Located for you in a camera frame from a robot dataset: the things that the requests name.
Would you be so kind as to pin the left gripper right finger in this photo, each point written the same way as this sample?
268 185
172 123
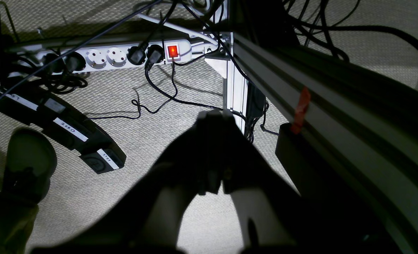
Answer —
322 217

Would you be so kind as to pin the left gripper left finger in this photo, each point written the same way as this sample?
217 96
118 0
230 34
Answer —
148 218

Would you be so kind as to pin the red black clamp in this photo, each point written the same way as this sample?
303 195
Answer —
295 153

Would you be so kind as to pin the black labelled foot pedal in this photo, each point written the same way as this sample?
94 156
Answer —
66 125

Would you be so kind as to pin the olive green shoe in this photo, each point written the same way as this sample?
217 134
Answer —
30 163

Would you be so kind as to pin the white power strip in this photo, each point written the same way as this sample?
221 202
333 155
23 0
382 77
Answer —
103 56

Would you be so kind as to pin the aluminium table frame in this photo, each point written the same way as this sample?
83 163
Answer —
363 124

